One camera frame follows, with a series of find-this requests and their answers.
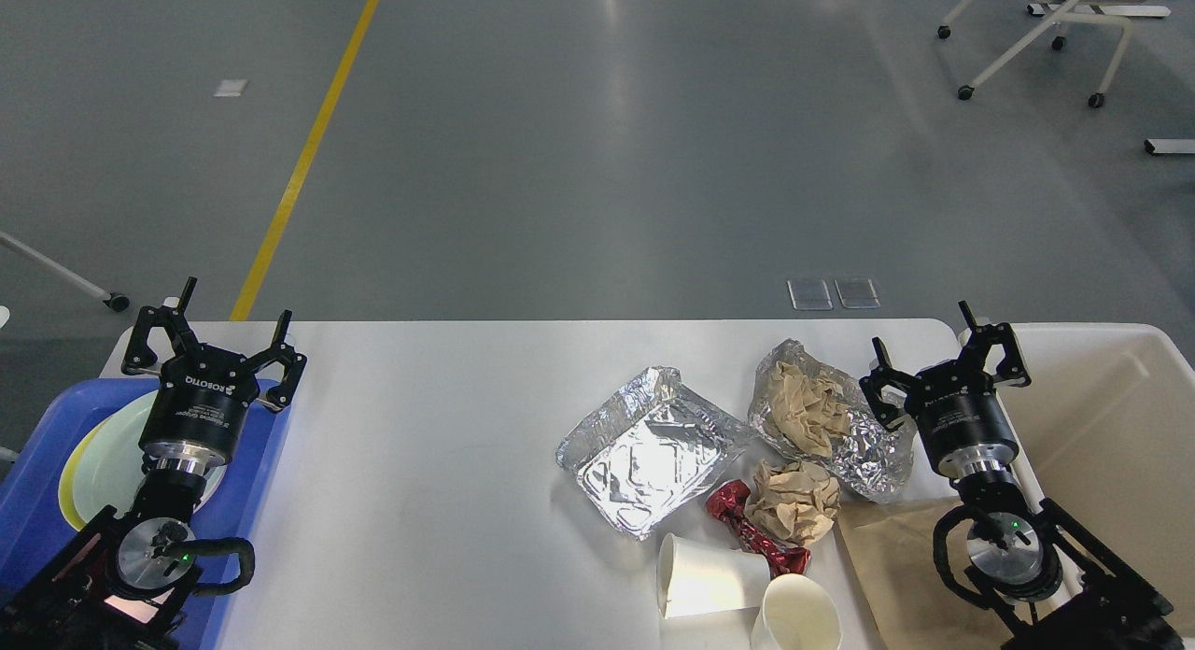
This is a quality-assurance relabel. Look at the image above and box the crumpled aluminium foil tray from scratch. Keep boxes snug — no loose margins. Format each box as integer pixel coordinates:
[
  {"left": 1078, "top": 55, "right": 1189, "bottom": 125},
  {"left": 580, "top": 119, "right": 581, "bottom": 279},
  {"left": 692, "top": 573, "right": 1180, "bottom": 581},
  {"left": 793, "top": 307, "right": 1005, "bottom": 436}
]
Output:
[{"left": 748, "top": 339, "right": 914, "bottom": 502}]

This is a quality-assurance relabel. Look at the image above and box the upright white paper cup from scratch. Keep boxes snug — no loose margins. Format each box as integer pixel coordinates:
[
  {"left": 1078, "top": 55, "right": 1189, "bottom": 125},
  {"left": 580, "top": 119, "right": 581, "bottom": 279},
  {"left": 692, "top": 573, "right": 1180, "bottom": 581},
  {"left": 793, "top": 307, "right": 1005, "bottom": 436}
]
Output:
[{"left": 750, "top": 574, "right": 842, "bottom": 649}]

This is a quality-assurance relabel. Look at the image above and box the floor socket cover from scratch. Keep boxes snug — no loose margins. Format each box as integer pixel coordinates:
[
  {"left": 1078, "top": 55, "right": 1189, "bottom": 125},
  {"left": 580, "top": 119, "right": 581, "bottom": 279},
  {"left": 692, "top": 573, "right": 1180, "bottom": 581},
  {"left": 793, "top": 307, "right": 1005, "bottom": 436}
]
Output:
[
  {"left": 834, "top": 278, "right": 882, "bottom": 309},
  {"left": 786, "top": 278, "right": 834, "bottom": 311}
]

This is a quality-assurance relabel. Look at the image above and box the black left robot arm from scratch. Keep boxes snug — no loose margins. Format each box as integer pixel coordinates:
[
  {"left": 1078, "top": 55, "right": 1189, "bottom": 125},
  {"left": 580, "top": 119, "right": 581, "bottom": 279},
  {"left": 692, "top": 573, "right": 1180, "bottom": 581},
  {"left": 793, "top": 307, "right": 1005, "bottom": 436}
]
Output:
[{"left": 4, "top": 278, "right": 307, "bottom": 649}]

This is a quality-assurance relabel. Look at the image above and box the red foil wrapper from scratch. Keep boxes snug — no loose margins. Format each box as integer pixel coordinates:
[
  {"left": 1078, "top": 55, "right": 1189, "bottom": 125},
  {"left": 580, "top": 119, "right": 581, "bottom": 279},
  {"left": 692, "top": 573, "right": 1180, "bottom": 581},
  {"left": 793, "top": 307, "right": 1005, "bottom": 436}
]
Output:
[{"left": 705, "top": 479, "right": 811, "bottom": 578}]

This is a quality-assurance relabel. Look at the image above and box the mint green plate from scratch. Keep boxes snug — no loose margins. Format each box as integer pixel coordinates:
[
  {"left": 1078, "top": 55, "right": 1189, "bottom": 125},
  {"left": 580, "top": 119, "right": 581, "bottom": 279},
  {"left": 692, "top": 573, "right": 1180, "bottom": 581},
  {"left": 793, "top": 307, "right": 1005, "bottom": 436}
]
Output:
[{"left": 67, "top": 390, "right": 229, "bottom": 528}]

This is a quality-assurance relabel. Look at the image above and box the white chair leg left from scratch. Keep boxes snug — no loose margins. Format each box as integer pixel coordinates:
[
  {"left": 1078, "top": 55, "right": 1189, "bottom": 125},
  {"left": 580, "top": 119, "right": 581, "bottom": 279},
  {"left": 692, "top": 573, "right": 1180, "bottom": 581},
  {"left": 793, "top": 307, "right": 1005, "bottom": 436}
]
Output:
[{"left": 1, "top": 232, "right": 131, "bottom": 338}]

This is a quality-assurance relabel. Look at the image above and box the lying white paper cup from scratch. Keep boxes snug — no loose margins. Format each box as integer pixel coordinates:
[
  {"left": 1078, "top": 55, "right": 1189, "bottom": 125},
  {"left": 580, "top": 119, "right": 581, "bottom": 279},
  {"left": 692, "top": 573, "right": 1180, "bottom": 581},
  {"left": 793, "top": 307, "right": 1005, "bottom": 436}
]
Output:
[{"left": 657, "top": 534, "right": 772, "bottom": 619}]

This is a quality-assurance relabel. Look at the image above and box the white metal bar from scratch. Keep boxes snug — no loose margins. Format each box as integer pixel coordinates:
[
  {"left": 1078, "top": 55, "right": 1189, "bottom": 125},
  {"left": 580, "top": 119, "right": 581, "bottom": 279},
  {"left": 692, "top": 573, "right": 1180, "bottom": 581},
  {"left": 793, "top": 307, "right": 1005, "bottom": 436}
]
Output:
[{"left": 1142, "top": 136, "right": 1195, "bottom": 157}]

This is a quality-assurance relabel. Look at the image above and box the brown paper sheet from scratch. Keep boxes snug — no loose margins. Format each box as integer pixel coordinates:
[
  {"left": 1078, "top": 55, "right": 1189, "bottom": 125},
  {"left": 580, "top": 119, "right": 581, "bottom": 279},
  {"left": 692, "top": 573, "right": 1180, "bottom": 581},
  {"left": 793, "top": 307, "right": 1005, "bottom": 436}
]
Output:
[{"left": 837, "top": 498, "right": 1010, "bottom": 649}]

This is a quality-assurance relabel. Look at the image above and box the flat aluminium foil tray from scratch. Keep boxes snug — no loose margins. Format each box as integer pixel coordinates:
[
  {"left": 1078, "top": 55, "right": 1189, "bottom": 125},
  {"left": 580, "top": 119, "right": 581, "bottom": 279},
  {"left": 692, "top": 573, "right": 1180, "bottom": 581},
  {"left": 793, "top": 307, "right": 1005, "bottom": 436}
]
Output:
[{"left": 554, "top": 366, "right": 752, "bottom": 541}]

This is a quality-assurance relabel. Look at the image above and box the crumpled brown paper ball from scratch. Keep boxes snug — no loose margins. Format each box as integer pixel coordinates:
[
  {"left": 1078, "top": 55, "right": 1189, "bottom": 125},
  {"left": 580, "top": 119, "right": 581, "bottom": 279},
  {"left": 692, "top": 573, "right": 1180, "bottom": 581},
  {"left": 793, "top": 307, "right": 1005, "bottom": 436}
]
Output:
[{"left": 746, "top": 459, "right": 841, "bottom": 547}]

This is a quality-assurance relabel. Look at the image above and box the beige plastic bin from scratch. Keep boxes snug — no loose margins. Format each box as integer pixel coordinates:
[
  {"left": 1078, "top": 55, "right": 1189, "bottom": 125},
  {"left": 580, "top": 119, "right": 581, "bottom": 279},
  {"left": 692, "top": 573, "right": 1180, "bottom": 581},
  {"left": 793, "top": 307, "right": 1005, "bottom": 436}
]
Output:
[{"left": 998, "top": 321, "right": 1194, "bottom": 644}]

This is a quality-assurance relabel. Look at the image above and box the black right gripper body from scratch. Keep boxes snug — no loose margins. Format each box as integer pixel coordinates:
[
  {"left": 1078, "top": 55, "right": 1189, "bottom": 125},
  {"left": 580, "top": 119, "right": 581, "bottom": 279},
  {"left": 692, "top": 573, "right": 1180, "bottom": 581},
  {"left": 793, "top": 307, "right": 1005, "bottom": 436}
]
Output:
[{"left": 915, "top": 360, "right": 1019, "bottom": 478}]

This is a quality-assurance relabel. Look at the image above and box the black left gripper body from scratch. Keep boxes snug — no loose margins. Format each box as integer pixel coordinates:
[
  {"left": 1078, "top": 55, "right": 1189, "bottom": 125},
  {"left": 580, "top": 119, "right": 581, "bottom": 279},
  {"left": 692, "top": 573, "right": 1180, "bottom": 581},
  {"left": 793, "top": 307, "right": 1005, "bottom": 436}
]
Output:
[{"left": 137, "top": 360, "right": 261, "bottom": 467}]

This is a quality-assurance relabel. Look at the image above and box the left floor socket cover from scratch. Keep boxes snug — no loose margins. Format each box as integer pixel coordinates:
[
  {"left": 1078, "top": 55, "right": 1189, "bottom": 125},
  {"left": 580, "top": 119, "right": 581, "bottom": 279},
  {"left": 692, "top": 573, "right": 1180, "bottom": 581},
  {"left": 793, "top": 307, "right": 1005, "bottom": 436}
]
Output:
[{"left": 786, "top": 278, "right": 834, "bottom": 311}]

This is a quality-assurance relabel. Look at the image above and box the right floor socket cover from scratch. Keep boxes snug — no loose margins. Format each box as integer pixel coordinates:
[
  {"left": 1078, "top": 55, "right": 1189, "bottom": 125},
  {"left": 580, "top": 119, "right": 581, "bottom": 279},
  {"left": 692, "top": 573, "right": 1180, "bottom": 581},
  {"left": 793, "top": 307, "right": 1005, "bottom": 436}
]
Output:
[{"left": 834, "top": 278, "right": 882, "bottom": 309}]

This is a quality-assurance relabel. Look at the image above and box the crumpled brown paper in foil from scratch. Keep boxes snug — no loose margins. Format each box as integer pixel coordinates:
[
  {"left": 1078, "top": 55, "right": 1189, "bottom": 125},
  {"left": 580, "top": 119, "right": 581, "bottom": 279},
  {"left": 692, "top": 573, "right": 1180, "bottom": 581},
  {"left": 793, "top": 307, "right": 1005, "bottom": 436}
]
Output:
[{"left": 766, "top": 361, "right": 851, "bottom": 458}]

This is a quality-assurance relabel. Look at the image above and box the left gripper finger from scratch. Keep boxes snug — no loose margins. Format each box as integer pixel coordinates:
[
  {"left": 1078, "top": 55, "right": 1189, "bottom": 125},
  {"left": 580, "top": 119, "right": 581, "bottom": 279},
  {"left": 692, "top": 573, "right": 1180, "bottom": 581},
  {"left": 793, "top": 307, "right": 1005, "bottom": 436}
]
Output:
[
  {"left": 121, "top": 277, "right": 212, "bottom": 382},
  {"left": 238, "top": 309, "right": 307, "bottom": 415}
]

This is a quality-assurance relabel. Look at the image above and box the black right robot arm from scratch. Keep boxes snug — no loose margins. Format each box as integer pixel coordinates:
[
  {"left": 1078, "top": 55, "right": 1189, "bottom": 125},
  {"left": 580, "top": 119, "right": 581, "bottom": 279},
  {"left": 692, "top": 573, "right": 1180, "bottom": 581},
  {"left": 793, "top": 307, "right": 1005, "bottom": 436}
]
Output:
[{"left": 859, "top": 302, "right": 1184, "bottom": 649}]

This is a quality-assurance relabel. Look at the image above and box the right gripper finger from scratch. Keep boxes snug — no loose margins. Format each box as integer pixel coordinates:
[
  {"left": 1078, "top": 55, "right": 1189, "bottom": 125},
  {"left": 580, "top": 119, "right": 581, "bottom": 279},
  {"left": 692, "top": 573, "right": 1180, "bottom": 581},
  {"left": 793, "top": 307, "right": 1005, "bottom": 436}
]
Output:
[
  {"left": 859, "top": 338, "right": 921, "bottom": 433},
  {"left": 957, "top": 301, "right": 1032, "bottom": 390}
]

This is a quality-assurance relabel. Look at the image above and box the yellow plate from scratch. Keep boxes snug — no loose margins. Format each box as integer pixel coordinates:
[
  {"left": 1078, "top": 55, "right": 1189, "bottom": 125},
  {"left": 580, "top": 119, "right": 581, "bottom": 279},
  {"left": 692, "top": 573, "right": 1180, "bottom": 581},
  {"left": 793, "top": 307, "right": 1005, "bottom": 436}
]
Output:
[{"left": 57, "top": 417, "right": 122, "bottom": 531}]

